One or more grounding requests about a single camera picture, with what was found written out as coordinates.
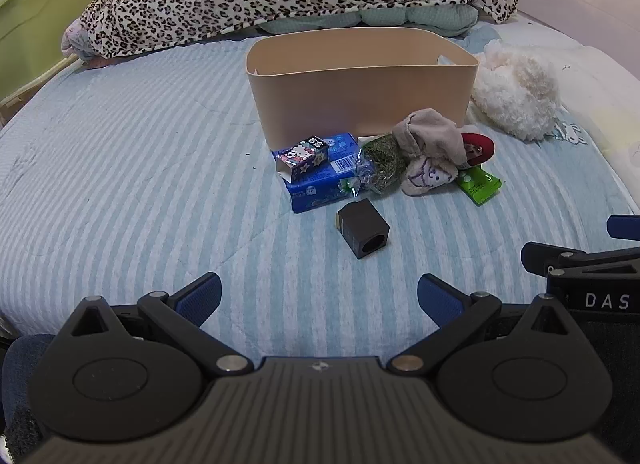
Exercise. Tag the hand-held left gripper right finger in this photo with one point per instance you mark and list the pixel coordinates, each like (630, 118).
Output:
(440, 300)

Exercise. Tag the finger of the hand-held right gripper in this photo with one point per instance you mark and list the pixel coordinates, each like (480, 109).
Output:
(550, 255)
(625, 228)

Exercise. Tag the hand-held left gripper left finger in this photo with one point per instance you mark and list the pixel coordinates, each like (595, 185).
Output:
(200, 295)

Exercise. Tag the green snack packet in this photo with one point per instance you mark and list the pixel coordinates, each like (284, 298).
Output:
(480, 186)

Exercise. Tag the black square box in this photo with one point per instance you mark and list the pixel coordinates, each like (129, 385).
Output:
(362, 226)

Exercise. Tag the white printed sock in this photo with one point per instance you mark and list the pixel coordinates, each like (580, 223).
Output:
(425, 176)

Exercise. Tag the red and white pouch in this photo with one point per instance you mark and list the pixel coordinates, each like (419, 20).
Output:
(480, 146)

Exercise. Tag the striped blue bed sheet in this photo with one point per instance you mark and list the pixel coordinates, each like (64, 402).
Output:
(150, 168)

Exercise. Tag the clear bag of green herbs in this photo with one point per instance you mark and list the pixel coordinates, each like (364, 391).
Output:
(382, 163)

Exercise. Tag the blue toothpaste box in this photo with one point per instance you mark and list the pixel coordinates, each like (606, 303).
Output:
(320, 191)

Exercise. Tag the beige sock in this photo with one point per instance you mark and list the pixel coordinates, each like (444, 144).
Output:
(430, 136)

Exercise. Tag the white fluffy plush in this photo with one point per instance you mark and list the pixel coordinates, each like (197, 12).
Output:
(520, 88)

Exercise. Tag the cartoon print small box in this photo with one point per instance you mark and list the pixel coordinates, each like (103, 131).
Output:
(302, 158)

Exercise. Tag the person's left leg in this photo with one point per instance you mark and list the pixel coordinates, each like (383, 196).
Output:
(22, 374)

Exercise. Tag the beige storage bin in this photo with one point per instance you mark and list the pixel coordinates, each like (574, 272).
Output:
(350, 93)

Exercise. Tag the teal quilted pillow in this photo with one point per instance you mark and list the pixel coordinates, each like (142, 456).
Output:
(425, 18)

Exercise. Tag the green headboard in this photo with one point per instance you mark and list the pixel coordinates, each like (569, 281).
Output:
(35, 28)

